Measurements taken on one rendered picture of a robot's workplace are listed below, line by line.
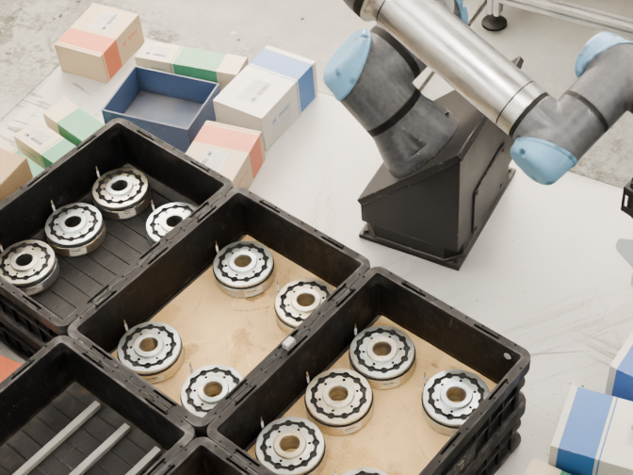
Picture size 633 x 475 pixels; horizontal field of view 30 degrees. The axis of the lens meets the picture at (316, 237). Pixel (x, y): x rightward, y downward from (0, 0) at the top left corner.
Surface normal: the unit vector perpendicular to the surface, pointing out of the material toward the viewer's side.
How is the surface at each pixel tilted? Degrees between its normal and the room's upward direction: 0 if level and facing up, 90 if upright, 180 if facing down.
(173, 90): 90
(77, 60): 90
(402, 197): 90
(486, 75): 40
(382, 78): 54
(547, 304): 0
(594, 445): 0
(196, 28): 0
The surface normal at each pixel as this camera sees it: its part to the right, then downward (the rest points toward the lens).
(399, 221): -0.47, 0.67
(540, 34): -0.07, -0.68
